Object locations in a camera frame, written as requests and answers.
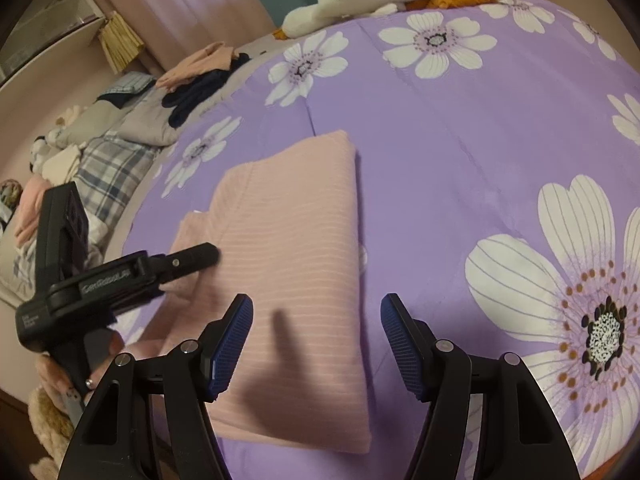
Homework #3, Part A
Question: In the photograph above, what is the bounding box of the olive green pillow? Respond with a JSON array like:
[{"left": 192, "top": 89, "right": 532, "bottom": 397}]
[{"left": 55, "top": 102, "right": 126, "bottom": 148}]

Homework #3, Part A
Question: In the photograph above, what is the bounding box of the cream cloth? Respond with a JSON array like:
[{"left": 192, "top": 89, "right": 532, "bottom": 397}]
[{"left": 42, "top": 145, "right": 83, "bottom": 183}]

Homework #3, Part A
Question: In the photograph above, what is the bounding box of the cream plush toy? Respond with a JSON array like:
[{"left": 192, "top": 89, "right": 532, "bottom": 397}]
[{"left": 55, "top": 105, "right": 88, "bottom": 133}]

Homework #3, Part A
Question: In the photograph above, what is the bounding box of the plaid pillow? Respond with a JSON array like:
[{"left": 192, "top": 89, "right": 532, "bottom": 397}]
[{"left": 75, "top": 137, "right": 161, "bottom": 221}]

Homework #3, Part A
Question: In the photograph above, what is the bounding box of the navy blue garment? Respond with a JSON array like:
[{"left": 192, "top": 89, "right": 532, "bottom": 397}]
[{"left": 162, "top": 52, "right": 251, "bottom": 128}]

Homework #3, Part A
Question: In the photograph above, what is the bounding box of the pink striped sweater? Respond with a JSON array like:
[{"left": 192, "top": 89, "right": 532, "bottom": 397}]
[{"left": 122, "top": 130, "right": 373, "bottom": 456}]

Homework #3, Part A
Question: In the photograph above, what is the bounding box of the person's left hand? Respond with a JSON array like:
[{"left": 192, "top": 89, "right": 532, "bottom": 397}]
[{"left": 36, "top": 332, "right": 126, "bottom": 403}]

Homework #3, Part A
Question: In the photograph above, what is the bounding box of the folded pink garment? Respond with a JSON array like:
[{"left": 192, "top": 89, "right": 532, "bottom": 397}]
[{"left": 155, "top": 42, "right": 236, "bottom": 91}]

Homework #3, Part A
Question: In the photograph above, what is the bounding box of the purple floral blanket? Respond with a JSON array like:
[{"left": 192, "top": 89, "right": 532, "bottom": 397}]
[{"left": 112, "top": 0, "right": 640, "bottom": 480}]

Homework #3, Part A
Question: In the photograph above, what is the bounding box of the yellow pleated fabric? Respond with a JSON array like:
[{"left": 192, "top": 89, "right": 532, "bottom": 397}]
[{"left": 97, "top": 10, "right": 146, "bottom": 76}]

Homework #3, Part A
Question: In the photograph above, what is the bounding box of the striped pillow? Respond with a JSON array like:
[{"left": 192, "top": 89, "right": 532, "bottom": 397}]
[{"left": 97, "top": 72, "right": 156, "bottom": 107}]

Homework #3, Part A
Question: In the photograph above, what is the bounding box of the grey quilted pillow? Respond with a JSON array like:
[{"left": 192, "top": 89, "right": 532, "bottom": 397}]
[{"left": 107, "top": 95, "right": 181, "bottom": 148}]

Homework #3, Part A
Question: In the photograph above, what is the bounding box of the salmon pink cloth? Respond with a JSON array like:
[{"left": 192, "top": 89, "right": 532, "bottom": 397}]
[{"left": 15, "top": 177, "right": 51, "bottom": 246}]

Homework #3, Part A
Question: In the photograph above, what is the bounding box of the pink curtain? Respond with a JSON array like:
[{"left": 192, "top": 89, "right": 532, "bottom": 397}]
[{"left": 82, "top": 0, "right": 281, "bottom": 76}]

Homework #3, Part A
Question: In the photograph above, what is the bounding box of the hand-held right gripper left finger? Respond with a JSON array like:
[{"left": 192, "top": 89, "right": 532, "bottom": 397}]
[{"left": 57, "top": 294, "right": 253, "bottom": 480}]

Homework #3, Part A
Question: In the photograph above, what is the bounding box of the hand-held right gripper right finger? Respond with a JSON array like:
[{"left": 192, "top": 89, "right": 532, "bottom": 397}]
[{"left": 381, "top": 294, "right": 581, "bottom": 480}]

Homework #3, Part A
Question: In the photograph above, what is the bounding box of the white cabinet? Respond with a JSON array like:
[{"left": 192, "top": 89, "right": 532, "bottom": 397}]
[{"left": 0, "top": 0, "right": 108, "bottom": 91}]

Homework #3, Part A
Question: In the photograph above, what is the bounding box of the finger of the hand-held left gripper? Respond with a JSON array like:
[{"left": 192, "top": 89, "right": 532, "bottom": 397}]
[{"left": 150, "top": 242, "right": 221, "bottom": 293}]

